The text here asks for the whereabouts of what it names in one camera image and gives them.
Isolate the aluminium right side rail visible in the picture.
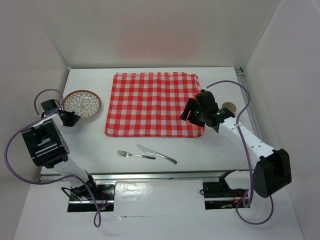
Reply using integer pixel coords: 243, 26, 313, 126
234, 67, 266, 146

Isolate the silver fork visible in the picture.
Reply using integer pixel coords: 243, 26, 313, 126
117, 150, 156, 160

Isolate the aluminium front rail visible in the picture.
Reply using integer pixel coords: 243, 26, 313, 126
91, 170, 235, 183

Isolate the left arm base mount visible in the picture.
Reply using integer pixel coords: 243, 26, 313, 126
61, 183, 116, 213

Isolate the purple cable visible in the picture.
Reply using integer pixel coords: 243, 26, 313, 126
3, 88, 112, 228
204, 79, 275, 225

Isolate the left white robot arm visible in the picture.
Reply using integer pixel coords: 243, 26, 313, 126
21, 99, 99, 200

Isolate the silver table knife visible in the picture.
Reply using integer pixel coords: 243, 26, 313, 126
136, 144, 178, 165

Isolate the patterned plate brown rim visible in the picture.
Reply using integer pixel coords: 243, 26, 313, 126
62, 90, 102, 119

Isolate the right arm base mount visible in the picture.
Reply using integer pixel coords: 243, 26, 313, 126
199, 182, 246, 210

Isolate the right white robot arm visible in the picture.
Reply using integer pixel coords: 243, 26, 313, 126
180, 91, 292, 198

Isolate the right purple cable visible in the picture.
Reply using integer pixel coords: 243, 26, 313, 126
204, 79, 275, 225

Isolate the red white checkered cloth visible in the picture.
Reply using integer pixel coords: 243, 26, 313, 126
104, 72, 204, 138

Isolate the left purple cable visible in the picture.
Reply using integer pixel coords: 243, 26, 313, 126
3, 88, 112, 228

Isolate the aluminium rail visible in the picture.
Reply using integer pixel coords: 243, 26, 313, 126
91, 170, 235, 183
234, 67, 266, 146

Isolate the brown paper cup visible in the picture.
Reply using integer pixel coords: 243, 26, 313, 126
222, 102, 237, 113

